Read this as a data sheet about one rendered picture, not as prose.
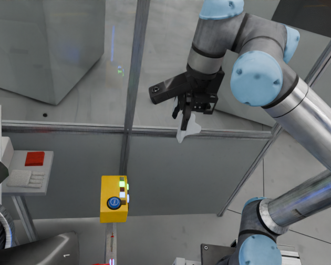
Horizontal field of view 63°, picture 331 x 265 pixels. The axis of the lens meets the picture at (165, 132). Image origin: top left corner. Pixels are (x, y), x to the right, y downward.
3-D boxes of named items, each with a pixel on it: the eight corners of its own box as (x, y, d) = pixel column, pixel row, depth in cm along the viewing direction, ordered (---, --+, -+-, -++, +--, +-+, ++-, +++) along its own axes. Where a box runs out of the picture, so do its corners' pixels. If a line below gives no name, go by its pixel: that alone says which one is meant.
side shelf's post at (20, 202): (33, 241, 186) (5, 170, 127) (39, 241, 187) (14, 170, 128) (32, 247, 183) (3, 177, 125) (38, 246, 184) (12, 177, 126)
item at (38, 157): (27, 153, 133) (26, 150, 131) (44, 152, 135) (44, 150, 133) (24, 166, 127) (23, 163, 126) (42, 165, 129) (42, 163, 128)
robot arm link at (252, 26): (280, 85, 50) (224, 65, 51) (282, 59, 58) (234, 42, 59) (303, 47, 44) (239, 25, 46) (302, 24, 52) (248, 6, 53)
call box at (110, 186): (101, 189, 114) (101, 174, 107) (124, 189, 117) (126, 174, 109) (99, 225, 104) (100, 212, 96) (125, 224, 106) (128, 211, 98)
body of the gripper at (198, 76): (211, 117, 68) (227, 78, 59) (178, 115, 66) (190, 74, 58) (204, 98, 73) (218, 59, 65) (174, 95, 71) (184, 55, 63)
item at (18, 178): (12, 171, 124) (11, 168, 123) (46, 173, 127) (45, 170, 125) (6, 187, 118) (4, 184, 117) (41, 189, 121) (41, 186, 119)
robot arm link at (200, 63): (195, 56, 54) (187, 37, 60) (189, 75, 58) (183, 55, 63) (229, 60, 56) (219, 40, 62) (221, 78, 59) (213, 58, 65)
